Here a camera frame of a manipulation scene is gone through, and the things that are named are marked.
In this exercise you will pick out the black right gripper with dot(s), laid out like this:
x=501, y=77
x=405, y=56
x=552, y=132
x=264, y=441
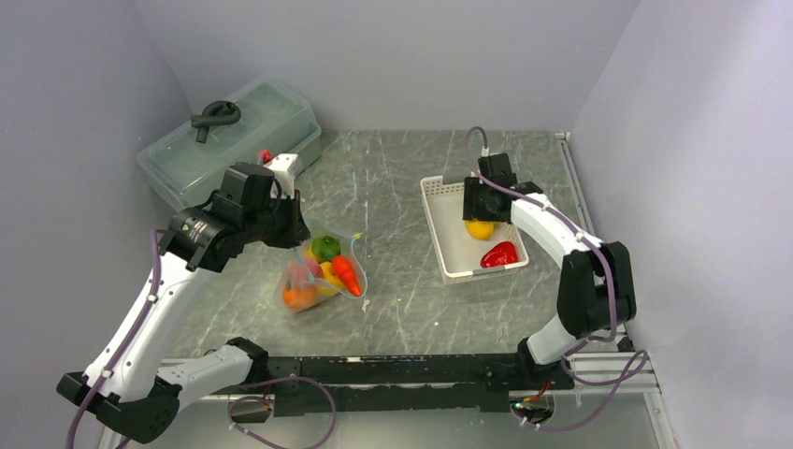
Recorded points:
x=472, y=209

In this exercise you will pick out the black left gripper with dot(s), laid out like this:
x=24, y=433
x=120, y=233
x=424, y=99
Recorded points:
x=297, y=231

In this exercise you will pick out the yellow toy lemon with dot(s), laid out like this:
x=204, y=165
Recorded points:
x=480, y=230

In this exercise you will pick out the pink toy peach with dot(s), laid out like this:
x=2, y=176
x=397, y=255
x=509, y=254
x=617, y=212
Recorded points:
x=302, y=273

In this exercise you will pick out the clear zip top bag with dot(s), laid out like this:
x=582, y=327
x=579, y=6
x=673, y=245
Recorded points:
x=349, y=243

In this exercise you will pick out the orange toy carrot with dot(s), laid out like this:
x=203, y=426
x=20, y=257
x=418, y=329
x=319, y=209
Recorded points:
x=343, y=270

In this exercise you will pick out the orange toy orange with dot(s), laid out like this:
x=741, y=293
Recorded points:
x=299, y=299

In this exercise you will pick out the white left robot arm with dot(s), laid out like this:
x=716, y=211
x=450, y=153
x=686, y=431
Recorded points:
x=126, y=387

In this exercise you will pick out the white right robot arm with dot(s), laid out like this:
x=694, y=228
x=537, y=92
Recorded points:
x=595, y=293

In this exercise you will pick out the green toy vegetable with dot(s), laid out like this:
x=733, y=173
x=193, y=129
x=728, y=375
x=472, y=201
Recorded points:
x=325, y=248

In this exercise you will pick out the red toy pepper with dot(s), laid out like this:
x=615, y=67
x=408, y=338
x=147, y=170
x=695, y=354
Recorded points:
x=502, y=254

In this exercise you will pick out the white perforated plastic basket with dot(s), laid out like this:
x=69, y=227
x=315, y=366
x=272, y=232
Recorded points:
x=459, y=254

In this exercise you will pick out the green lidded storage box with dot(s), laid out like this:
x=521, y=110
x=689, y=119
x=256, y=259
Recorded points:
x=184, y=171

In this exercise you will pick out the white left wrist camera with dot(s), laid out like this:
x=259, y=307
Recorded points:
x=286, y=168

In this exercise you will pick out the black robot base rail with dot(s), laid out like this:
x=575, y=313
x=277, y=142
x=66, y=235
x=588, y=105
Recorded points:
x=489, y=383

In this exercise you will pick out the aluminium frame rail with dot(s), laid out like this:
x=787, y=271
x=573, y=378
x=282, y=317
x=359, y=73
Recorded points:
x=635, y=364

